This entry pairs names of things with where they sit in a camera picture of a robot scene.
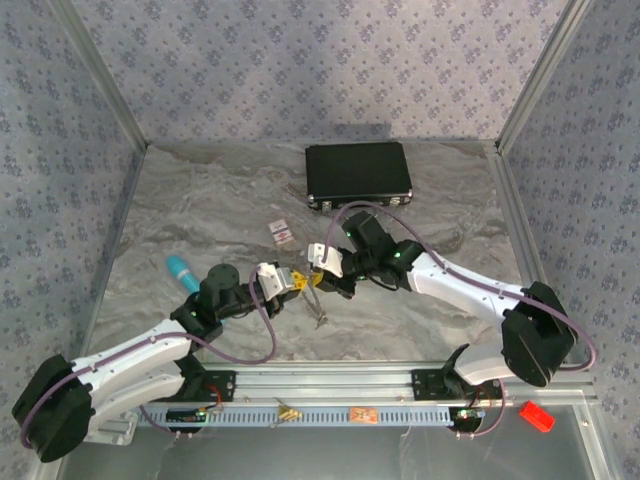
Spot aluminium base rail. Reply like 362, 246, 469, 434
204, 362, 504, 404

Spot aluminium frame post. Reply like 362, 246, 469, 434
493, 0, 596, 154
49, 0, 152, 150

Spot metal keys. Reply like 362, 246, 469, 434
301, 284, 330, 332

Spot red plastic block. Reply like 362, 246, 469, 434
518, 399, 557, 434

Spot small orange circuit board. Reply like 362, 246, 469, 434
347, 405, 380, 426

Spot aluminium side frame rail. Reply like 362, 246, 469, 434
485, 142, 559, 301

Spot grey slotted cable duct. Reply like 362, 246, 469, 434
137, 404, 485, 430

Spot dark right controller board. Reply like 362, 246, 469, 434
451, 406, 487, 424

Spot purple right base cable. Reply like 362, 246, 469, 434
452, 379, 507, 441

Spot black case with metal latches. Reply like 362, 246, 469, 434
304, 141, 417, 217

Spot silver metal bracket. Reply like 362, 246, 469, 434
79, 411, 139, 447

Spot small red white card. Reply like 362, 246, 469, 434
268, 218, 297, 250

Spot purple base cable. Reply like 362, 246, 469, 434
137, 401, 196, 441
452, 379, 507, 441

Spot dark controller board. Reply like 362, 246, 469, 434
451, 406, 487, 424
165, 407, 209, 426

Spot teal cylindrical bottle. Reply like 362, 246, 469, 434
165, 254, 201, 292

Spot dark left controller board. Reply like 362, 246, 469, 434
165, 407, 209, 426

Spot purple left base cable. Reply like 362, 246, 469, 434
137, 401, 196, 441

